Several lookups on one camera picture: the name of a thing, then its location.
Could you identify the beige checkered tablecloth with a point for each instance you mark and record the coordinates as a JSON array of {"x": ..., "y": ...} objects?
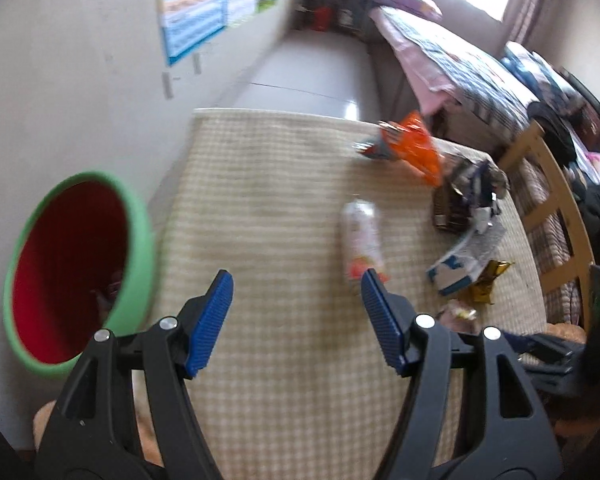
[{"x": 280, "y": 185}]

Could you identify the yellow snack wrapper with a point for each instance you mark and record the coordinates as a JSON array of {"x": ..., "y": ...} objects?
[{"x": 495, "y": 271}]

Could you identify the brown snack wrapper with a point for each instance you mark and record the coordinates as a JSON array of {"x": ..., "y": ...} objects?
[{"x": 447, "y": 210}]

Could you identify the printed bed blanket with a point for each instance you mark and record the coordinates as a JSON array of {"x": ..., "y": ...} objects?
[{"x": 445, "y": 55}]

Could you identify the grey wall strip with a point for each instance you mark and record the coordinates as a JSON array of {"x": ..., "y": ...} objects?
[
  {"x": 168, "y": 85},
  {"x": 196, "y": 63}
]

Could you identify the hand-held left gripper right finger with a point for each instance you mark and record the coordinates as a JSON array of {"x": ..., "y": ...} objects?
[{"x": 380, "y": 320}]

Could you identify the black garment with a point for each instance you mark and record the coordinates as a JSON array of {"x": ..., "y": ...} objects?
[{"x": 560, "y": 130}]

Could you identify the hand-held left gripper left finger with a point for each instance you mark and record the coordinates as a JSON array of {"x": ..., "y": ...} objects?
[{"x": 210, "y": 325}]

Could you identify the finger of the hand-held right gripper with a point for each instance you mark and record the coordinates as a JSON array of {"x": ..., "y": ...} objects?
[
  {"x": 555, "y": 347},
  {"x": 555, "y": 375}
]

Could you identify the orange snack bag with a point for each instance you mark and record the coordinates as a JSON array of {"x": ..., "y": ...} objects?
[{"x": 415, "y": 145}]

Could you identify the blue striped wall poster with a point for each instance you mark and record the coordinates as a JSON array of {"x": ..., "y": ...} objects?
[{"x": 190, "y": 10}]

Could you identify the blue white clothing pile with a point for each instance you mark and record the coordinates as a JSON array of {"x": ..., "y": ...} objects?
[{"x": 535, "y": 72}]

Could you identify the red canister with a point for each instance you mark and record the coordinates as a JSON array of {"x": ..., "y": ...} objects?
[{"x": 323, "y": 17}]

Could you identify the white silver wrapper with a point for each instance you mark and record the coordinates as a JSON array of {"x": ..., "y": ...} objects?
[{"x": 482, "y": 217}]

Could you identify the small clear candy wrapper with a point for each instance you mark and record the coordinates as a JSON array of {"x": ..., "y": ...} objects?
[{"x": 455, "y": 312}]

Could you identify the green bin with red inside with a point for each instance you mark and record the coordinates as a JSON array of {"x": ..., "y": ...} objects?
[{"x": 141, "y": 240}]

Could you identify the blue white wrapper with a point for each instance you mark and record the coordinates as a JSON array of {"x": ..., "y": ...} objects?
[{"x": 460, "y": 267}]

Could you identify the wooden chair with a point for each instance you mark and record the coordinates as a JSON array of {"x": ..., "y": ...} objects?
[{"x": 555, "y": 170}]

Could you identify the crumpled silver blue wrapper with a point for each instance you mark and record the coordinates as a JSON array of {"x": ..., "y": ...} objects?
[{"x": 480, "y": 180}]

